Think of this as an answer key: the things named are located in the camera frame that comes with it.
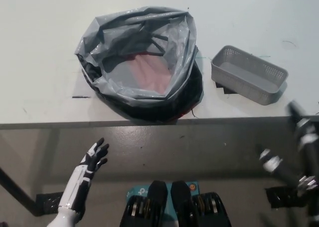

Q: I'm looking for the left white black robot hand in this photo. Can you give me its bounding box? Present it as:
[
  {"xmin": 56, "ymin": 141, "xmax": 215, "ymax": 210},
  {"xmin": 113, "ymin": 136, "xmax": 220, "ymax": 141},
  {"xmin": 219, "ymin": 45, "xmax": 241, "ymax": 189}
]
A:
[{"xmin": 58, "ymin": 138, "xmax": 110, "ymax": 213}]

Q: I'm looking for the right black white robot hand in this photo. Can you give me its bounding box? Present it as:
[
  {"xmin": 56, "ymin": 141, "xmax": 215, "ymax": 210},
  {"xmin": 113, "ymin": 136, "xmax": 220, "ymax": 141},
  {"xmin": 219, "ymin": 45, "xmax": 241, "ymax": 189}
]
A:
[{"xmin": 259, "ymin": 100, "xmax": 319, "ymax": 199}]

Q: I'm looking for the grey perforated rectangular basket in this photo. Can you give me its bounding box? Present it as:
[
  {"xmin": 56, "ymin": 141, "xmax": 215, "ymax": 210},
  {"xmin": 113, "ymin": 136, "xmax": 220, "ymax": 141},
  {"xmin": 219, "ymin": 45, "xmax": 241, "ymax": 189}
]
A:
[{"xmin": 210, "ymin": 45, "xmax": 289, "ymax": 106}]

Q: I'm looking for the grey plastic bag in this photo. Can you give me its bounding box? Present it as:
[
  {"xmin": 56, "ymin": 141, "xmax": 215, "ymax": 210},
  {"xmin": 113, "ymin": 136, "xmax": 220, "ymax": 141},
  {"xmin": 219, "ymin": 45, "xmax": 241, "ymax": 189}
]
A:
[{"xmin": 74, "ymin": 5, "xmax": 204, "ymax": 124}]

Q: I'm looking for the red item inside bag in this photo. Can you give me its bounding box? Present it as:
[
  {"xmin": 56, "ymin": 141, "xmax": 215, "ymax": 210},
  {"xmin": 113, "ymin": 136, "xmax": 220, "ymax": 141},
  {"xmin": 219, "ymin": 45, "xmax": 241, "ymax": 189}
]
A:
[{"xmin": 131, "ymin": 53, "xmax": 175, "ymax": 96}]

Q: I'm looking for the black table leg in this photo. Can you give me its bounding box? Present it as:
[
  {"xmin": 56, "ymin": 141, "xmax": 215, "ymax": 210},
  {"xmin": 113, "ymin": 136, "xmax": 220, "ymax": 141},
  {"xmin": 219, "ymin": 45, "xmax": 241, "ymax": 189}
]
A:
[{"xmin": 0, "ymin": 166, "xmax": 38, "ymax": 217}]

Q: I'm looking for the black tape patch on table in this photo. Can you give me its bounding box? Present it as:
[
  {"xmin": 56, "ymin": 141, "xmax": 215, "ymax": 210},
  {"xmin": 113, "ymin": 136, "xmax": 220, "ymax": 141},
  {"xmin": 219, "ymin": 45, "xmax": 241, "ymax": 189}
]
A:
[{"xmin": 214, "ymin": 80, "xmax": 240, "ymax": 95}]

